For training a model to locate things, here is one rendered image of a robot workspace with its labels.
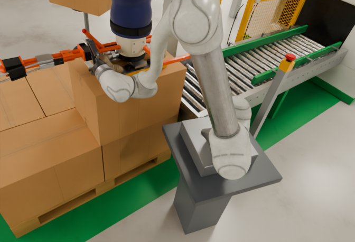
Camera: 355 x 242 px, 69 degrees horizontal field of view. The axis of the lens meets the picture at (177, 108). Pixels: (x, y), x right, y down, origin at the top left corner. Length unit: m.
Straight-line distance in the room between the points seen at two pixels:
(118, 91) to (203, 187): 0.60
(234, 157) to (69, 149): 1.01
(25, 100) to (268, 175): 1.63
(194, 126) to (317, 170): 1.61
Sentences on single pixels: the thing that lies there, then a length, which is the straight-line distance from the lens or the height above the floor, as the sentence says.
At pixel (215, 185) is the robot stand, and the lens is 1.31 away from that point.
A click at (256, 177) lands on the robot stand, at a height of 0.75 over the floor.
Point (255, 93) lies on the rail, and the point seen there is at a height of 0.58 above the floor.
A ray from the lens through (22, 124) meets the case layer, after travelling 1.88.
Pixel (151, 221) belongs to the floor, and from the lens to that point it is 2.00.
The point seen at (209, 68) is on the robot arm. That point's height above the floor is 1.40.
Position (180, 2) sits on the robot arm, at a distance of 0.71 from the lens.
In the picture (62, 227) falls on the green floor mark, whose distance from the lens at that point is 2.04.
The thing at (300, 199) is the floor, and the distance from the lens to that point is 2.47.
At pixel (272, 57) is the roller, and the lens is 2.99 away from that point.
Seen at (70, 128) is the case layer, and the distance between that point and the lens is 1.79.
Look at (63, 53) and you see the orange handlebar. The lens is 1.43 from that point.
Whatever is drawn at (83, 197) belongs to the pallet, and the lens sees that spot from 2.08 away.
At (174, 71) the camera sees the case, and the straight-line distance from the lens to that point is 1.58.
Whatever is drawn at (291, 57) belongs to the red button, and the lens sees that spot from 1.90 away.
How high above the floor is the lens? 1.83
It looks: 42 degrees down
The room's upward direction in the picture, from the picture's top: 11 degrees clockwise
